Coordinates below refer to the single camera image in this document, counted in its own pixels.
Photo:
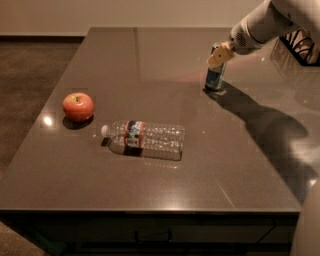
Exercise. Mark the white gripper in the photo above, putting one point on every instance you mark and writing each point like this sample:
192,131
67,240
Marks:
242,43

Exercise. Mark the redbull can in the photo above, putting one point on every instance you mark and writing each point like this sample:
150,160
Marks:
214,77

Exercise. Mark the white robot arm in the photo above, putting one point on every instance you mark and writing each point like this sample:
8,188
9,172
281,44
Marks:
271,19

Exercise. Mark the clear plastic water bottle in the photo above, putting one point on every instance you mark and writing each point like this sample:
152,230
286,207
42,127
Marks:
145,139

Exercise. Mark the red apple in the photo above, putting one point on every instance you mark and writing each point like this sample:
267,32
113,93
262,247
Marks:
78,107

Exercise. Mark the black wire basket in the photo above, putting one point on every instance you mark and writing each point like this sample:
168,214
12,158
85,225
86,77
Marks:
302,47

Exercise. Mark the dark drawer handle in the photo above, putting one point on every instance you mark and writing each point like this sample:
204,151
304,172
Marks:
153,236

